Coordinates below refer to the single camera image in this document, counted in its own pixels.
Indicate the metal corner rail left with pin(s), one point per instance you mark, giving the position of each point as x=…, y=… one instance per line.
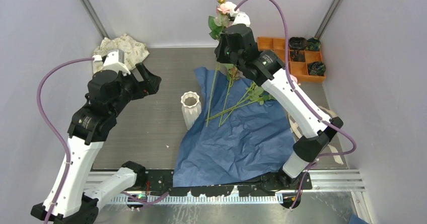
x=94, y=18

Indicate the pink flower stem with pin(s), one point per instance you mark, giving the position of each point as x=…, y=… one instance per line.
x=216, y=25
x=232, y=74
x=294, y=79

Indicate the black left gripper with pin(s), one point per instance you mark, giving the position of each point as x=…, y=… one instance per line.
x=149, y=86

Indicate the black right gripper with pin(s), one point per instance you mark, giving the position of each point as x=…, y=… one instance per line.
x=221, y=57

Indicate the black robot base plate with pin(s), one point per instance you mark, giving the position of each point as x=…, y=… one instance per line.
x=160, y=181

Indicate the white ribbed vase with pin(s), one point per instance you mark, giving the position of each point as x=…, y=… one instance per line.
x=191, y=108

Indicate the metal corner rail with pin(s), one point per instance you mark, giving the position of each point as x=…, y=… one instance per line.
x=327, y=17
x=94, y=18

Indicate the beige printed ribbon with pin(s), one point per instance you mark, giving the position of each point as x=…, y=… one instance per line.
x=297, y=135

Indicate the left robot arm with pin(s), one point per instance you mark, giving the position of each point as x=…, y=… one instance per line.
x=109, y=91

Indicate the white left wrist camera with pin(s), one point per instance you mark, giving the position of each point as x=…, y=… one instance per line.
x=113, y=60

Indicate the patterned cream cloth bag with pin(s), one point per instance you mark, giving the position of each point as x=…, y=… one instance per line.
x=134, y=51

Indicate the metal corner rail right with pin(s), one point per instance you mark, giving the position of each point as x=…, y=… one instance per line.
x=327, y=17

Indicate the wooden compartment tray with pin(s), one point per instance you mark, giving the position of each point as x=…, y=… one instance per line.
x=298, y=69

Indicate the dark rolled fabric item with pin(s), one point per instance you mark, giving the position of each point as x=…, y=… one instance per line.
x=313, y=44
x=316, y=68
x=298, y=43
x=297, y=56

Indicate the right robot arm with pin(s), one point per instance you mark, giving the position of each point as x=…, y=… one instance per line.
x=267, y=70

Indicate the blue wrapping paper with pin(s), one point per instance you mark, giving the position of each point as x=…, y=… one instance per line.
x=254, y=140

